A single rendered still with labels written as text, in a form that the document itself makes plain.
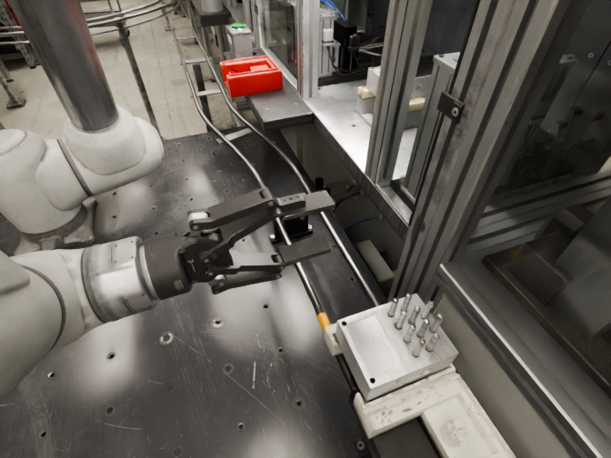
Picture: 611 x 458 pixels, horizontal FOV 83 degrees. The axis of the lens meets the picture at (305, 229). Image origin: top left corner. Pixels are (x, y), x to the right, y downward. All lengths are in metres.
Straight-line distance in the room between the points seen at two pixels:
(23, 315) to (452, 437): 0.44
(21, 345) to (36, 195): 0.69
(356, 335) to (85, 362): 0.56
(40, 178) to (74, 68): 0.28
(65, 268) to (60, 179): 0.57
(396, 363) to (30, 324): 0.37
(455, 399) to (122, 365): 0.60
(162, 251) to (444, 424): 0.40
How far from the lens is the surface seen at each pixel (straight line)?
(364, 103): 0.94
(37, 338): 0.34
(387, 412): 0.50
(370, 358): 0.46
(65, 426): 0.80
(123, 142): 0.93
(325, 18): 1.09
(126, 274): 0.41
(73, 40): 0.80
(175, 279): 0.41
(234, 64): 1.14
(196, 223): 0.39
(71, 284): 0.42
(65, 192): 1.00
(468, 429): 0.53
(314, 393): 0.70
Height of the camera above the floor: 1.35
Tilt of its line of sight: 46 degrees down
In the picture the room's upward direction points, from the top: straight up
